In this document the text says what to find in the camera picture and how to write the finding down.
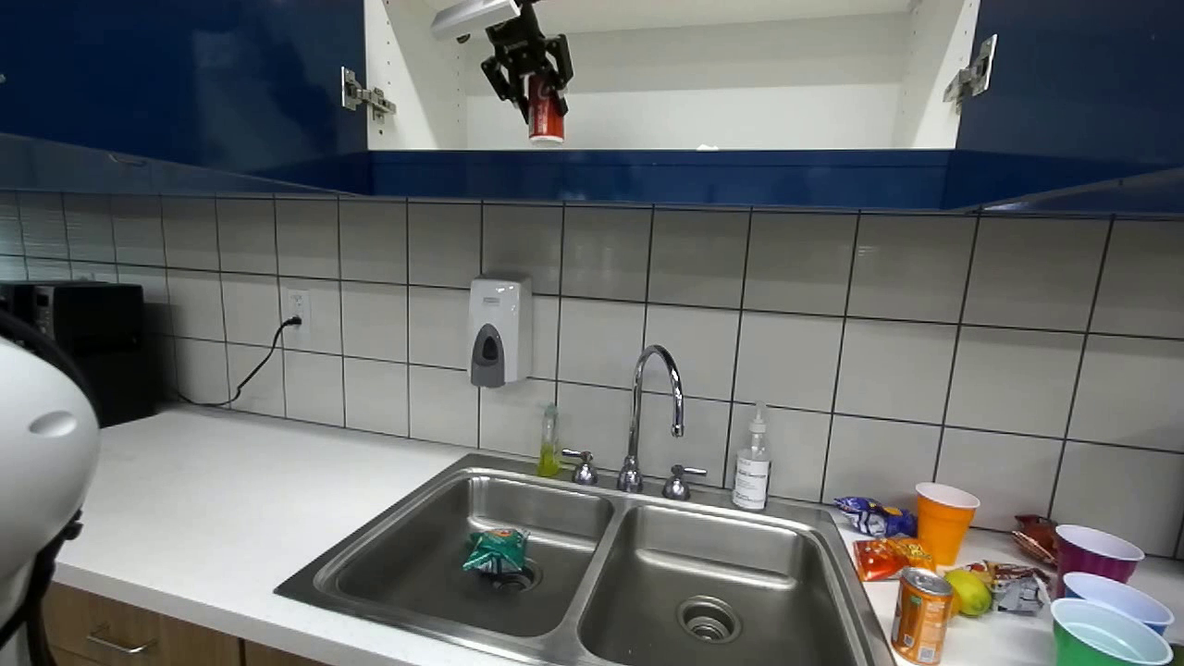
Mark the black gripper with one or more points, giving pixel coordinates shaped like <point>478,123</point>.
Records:
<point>524,49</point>

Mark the red soda can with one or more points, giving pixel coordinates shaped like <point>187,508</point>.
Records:
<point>545,123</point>

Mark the open white-lined blue cabinet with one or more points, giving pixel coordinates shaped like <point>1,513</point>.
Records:
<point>690,178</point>

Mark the metal cabinet hinge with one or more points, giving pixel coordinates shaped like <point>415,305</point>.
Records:
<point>976,72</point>
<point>369,98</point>

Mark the blue open cabinet door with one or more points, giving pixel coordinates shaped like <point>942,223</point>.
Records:
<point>1086,76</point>
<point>187,76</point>

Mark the stainless steel double sink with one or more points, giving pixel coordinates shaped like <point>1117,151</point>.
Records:
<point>690,577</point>

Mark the orange soda can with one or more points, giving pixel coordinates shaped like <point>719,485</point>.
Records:
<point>924,615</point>

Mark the wooden base cabinet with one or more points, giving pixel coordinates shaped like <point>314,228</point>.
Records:
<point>172,641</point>

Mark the chrome gooseneck faucet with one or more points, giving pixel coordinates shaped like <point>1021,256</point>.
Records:
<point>637,420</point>

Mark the green dish soap bottle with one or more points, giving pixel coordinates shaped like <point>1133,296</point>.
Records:
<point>548,451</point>

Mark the clear pump sanitizer bottle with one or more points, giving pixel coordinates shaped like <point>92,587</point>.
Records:
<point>754,474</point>

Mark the green snack bag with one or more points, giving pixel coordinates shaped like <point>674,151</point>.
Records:
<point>498,555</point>

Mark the black countertop appliance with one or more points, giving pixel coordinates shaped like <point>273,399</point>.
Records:
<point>104,345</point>

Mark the blue snack wrapper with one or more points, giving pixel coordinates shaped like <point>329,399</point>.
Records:
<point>870,514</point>

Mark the orange chip bag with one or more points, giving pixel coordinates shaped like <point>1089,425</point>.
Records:
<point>885,555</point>

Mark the orange plastic cup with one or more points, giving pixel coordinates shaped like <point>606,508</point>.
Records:
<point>947,524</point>

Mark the yellow-green toy fruit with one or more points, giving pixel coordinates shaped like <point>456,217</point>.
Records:
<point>970,594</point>

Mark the red-brown snack bag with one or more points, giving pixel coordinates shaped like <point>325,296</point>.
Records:
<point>1035,536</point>

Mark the silver snack wrapper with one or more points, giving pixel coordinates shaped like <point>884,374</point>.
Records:
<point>1021,594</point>

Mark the blue plastic cup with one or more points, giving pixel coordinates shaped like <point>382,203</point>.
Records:
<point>1123,595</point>

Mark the green bowl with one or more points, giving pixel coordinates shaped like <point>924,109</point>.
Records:
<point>1098,636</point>

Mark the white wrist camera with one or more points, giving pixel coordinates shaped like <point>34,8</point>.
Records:
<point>473,17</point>

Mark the white wall soap dispenser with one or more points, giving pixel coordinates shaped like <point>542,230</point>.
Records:
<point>498,331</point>

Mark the white wall outlet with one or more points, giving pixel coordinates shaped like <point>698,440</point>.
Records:
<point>295,309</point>

